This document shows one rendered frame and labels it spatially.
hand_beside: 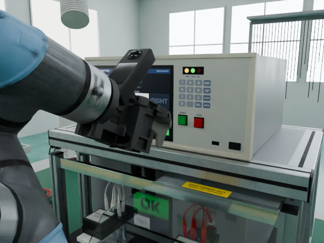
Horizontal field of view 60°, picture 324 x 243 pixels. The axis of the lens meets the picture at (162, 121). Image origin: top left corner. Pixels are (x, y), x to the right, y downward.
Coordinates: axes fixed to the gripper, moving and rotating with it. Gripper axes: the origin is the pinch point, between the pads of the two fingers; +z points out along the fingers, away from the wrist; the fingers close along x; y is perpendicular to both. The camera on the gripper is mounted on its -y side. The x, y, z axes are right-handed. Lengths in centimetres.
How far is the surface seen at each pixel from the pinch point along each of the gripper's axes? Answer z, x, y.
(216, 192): 6.1, 10.6, 10.7
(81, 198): 25, -40, 23
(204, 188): 6.3, 8.1, 10.6
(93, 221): 10.4, -20.1, 24.6
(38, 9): 231, -467, -240
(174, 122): 7.1, -1.9, -1.8
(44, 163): 64, -112, 18
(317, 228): 70, 27, 16
